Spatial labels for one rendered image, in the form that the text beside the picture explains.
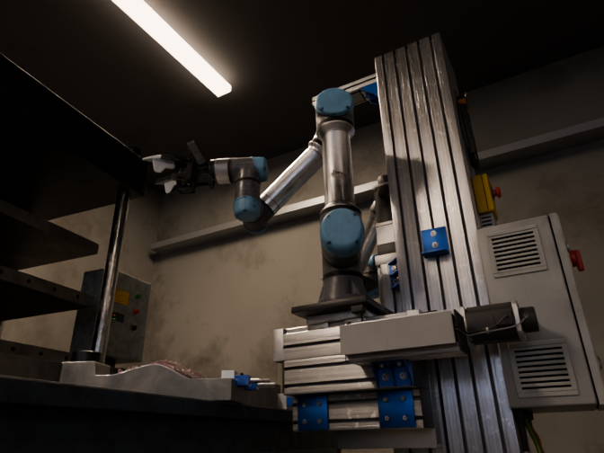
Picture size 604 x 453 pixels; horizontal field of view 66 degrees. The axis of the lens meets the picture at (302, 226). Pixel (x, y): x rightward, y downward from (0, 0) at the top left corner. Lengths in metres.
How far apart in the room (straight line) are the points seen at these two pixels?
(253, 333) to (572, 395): 3.02
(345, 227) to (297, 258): 2.71
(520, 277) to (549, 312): 0.11
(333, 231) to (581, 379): 0.66
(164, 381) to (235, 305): 2.84
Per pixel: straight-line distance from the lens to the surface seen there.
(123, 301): 2.44
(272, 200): 1.45
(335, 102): 1.43
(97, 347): 2.15
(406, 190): 1.55
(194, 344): 4.36
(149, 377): 1.36
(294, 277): 3.88
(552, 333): 1.30
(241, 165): 1.37
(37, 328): 4.17
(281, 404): 1.74
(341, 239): 1.21
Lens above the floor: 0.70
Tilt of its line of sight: 25 degrees up
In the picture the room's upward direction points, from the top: 1 degrees counter-clockwise
